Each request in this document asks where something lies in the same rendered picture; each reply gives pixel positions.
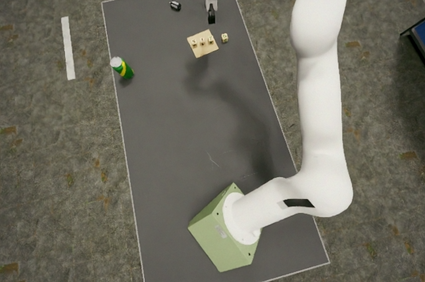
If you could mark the beige square mat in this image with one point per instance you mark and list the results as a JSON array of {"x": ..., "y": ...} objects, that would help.
[{"x": 205, "y": 49}]

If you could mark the green drink can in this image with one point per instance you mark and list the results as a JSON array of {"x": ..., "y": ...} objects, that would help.
[{"x": 120, "y": 66}]

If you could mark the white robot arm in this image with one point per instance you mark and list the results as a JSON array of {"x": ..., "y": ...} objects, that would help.
[{"x": 322, "y": 187}]

